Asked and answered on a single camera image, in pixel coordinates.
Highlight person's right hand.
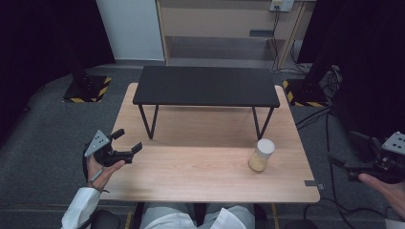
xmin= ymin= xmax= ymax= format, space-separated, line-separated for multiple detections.
xmin=357 ymin=173 xmax=405 ymax=221

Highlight black floor cable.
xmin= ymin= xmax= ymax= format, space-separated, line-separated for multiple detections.
xmin=294 ymin=105 xmax=336 ymax=131
xmin=303 ymin=109 xmax=394 ymax=229

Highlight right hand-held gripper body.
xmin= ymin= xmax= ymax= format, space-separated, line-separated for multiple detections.
xmin=345 ymin=131 xmax=405 ymax=185

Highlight wooden shelf unit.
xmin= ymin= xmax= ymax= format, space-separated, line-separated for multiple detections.
xmin=155 ymin=0 xmax=317 ymax=70

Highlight white panel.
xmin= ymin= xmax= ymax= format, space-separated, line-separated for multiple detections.
xmin=95 ymin=0 xmax=166 ymax=62

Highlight black stand with striped base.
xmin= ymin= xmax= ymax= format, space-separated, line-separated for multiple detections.
xmin=62 ymin=44 xmax=113 ymax=104
xmin=281 ymin=60 xmax=330 ymax=108

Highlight person's legs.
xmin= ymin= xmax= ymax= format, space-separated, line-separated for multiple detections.
xmin=139 ymin=202 xmax=256 ymax=229

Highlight jar with white lid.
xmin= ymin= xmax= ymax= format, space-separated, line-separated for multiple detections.
xmin=247 ymin=137 xmax=276 ymax=173

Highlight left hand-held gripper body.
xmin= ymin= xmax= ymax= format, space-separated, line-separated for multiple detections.
xmin=83 ymin=129 xmax=134 ymax=168

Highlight grey tape piece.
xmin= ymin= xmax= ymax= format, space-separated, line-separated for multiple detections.
xmin=304 ymin=179 xmax=326 ymax=192

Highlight white wall socket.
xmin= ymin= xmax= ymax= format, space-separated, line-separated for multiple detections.
xmin=268 ymin=0 xmax=296 ymax=13

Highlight black riser shelf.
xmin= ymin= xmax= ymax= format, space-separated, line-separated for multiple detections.
xmin=132 ymin=65 xmax=281 ymax=140

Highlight black cable from socket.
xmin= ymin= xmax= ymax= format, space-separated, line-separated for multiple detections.
xmin=269 ymin=5 xmax=312 ymax=75

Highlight person's left hand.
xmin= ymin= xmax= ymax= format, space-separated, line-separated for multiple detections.
xmin=86 ymin=155 xmax=126 ymax=192

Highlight black curtain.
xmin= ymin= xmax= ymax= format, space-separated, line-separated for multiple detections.
xmin=296 ymin=0 xmax=405 ymax=141
xmin=0 ymin=0 xmax=116 ymax=146

